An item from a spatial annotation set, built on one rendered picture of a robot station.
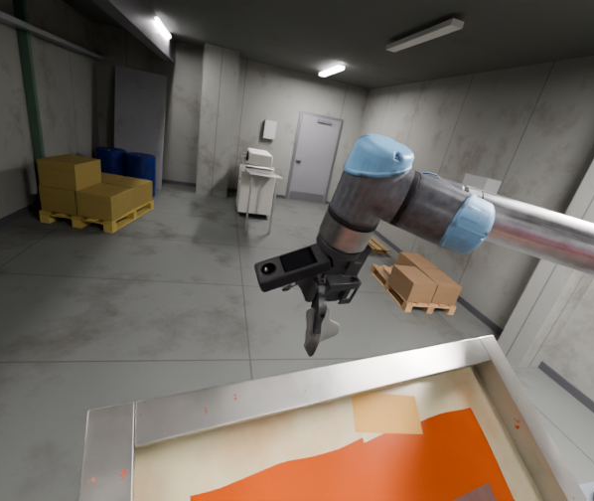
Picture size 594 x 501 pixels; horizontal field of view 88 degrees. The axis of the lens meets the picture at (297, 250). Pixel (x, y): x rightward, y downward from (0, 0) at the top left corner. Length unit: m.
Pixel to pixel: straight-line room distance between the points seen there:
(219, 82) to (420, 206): 6.91
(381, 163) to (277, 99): 7.64
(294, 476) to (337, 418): 0.08
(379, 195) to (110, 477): 0.38
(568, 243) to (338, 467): 0.45
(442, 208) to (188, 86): 7.67
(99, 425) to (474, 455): 0.47
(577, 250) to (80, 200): 4.96
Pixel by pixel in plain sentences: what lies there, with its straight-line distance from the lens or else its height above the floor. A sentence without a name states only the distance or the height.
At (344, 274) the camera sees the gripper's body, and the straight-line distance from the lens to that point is 0.51.
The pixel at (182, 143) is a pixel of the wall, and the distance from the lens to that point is 7.99.
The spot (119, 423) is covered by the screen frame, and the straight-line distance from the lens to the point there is 0.36.
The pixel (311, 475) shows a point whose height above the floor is 1.47.
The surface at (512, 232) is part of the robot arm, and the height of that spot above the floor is 1.74.
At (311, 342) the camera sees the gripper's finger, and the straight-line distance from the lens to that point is 0.52.
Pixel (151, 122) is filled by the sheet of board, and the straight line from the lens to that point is 7.56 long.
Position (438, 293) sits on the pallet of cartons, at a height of 0.27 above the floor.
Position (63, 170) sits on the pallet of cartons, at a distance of 5.09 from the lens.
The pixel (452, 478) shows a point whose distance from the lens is 0.53.
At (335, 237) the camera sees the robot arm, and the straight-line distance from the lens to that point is 0.43.
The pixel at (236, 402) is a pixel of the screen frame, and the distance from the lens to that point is 0.37.
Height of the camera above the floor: 1.83
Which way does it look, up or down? 22 degrees down
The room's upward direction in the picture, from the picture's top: 11 degrees clockwise
